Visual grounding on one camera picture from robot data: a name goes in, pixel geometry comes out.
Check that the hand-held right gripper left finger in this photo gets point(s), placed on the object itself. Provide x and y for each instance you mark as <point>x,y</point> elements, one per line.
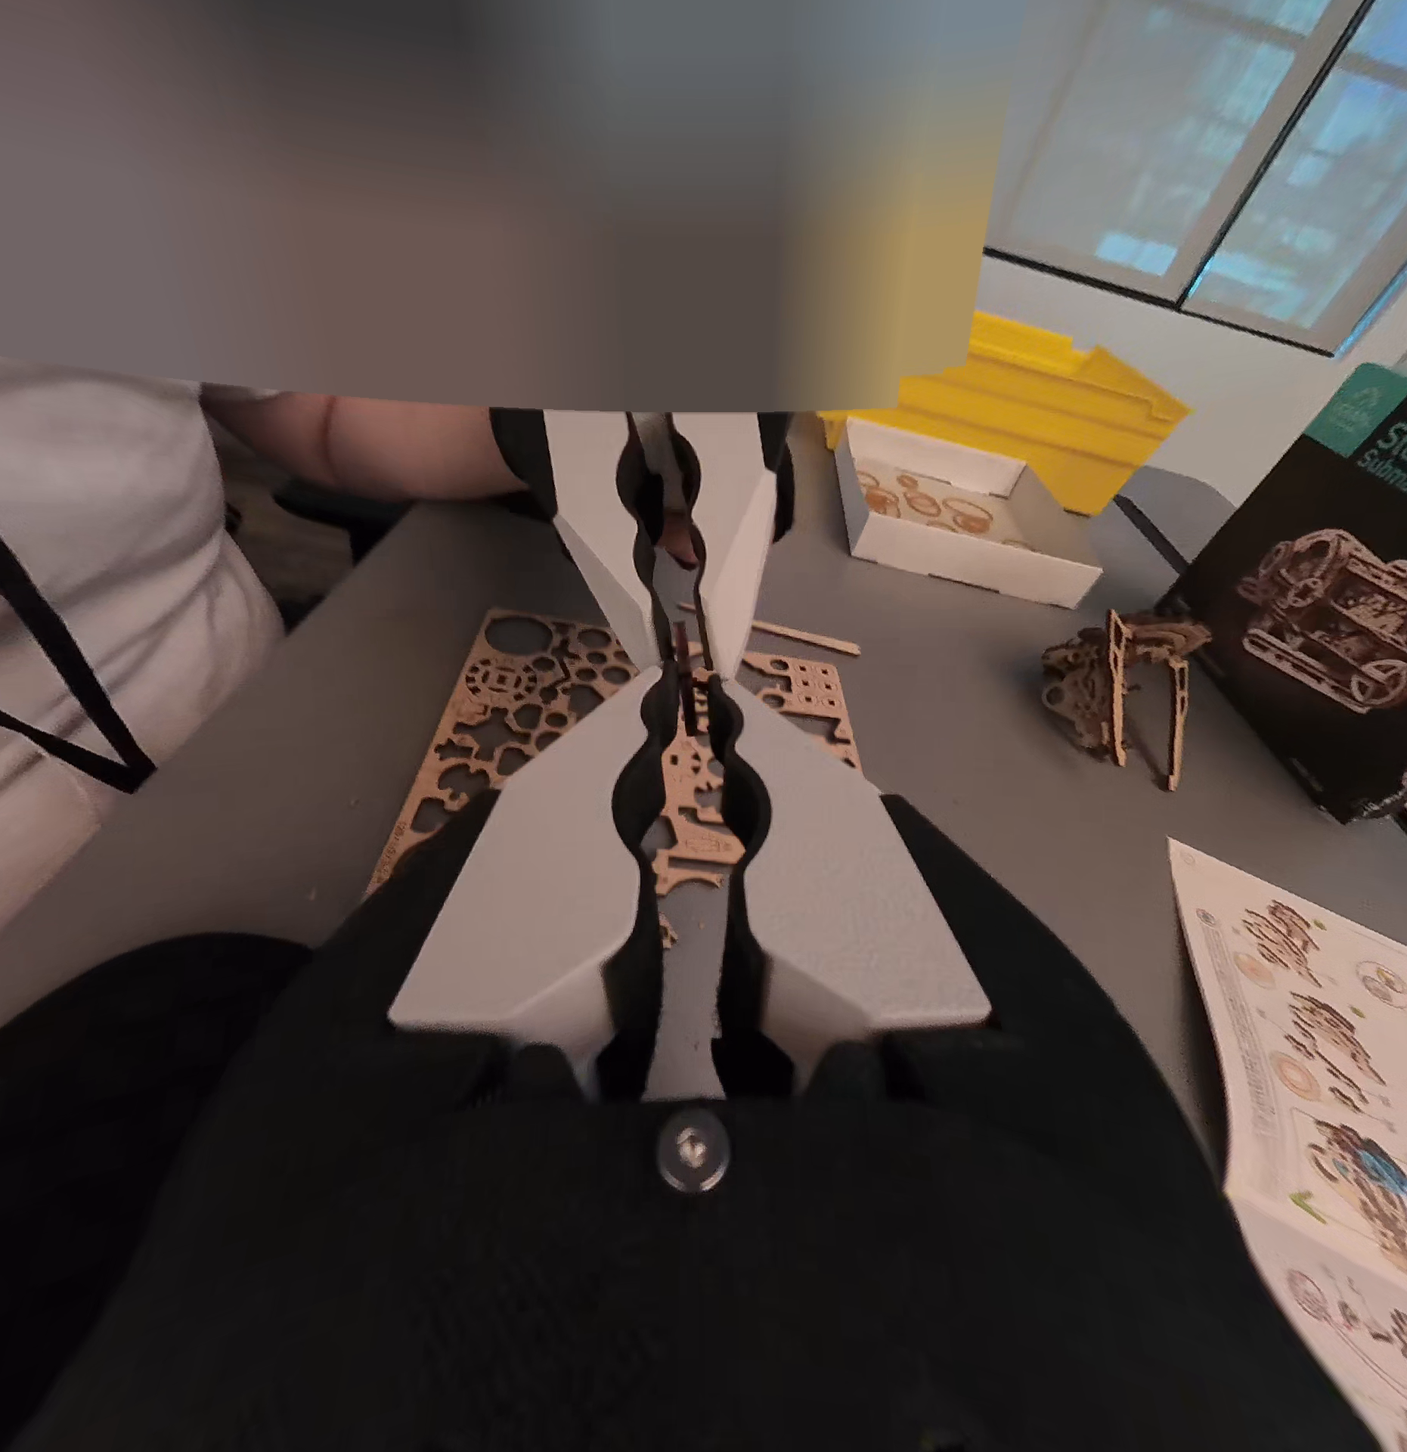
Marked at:
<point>521,908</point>

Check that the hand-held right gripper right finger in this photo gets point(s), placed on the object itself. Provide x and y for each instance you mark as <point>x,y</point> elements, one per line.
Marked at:
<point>862,908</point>

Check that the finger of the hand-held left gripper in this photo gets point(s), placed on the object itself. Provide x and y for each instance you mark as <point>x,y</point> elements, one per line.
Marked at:
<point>734,498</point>
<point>589,487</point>

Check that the laser-cut plywood parts sheet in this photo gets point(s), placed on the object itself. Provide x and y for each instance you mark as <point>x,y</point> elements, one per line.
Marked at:
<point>490,725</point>

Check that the small wooden model part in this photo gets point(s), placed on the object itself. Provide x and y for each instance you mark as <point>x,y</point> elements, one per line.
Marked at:
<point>694,680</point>

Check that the partly built wooden model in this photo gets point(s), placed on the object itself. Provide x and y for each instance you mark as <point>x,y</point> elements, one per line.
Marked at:
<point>1089,680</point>

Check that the black model kit box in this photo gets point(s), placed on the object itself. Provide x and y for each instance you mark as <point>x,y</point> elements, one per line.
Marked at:
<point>1317,637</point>

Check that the person's left hand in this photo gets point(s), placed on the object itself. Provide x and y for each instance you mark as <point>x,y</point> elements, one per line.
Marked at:
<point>676,535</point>

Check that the pile of wooden rings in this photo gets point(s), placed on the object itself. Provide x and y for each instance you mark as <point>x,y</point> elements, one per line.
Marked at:
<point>879,489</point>

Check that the thin wooden stick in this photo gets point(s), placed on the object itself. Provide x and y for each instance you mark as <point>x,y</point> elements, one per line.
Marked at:
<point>812,639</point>

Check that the white cardboard tray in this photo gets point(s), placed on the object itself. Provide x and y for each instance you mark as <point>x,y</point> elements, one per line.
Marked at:
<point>964,568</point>

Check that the yellow plastic bin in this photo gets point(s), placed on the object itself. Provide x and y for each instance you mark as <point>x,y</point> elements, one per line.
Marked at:
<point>1055,410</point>

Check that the person's white shirt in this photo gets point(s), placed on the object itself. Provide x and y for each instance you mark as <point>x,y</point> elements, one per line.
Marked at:
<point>114,568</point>

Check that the illustrated instruction booklet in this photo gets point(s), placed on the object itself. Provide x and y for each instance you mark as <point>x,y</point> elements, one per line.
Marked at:
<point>1283,1021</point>

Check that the black quilted wrist pad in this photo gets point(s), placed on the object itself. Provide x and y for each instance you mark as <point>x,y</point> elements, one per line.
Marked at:
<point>114,1135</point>

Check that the window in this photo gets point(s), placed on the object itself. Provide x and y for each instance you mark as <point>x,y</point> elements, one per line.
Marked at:
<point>1112,113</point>

